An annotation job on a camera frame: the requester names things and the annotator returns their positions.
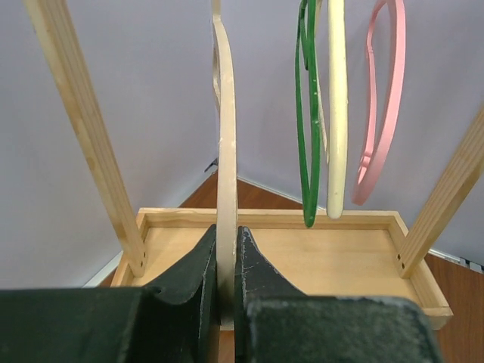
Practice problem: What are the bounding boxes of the beige plastic hanger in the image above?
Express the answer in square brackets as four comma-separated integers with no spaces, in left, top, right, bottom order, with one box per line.
[211,1,237,330]

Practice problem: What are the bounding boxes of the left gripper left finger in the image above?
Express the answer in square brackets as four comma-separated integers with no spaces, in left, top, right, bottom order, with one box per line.
[1,227,218,362]

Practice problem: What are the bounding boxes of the green velvet hanger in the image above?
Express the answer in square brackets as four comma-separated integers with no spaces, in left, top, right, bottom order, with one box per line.
[294,1,321,228]

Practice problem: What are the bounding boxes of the pink plastic hanger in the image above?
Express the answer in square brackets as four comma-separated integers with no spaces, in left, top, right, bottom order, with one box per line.
[351,0,408,206]

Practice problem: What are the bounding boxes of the cream wooden hanger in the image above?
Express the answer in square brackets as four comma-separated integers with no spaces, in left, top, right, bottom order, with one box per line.
[326,0,348,219]

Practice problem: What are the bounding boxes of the wooden clothes rack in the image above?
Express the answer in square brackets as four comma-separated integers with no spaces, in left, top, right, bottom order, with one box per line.
[25,1,483,330]

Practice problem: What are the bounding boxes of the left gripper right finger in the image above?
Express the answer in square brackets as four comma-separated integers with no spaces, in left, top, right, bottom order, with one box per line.
[234,226,442,362]

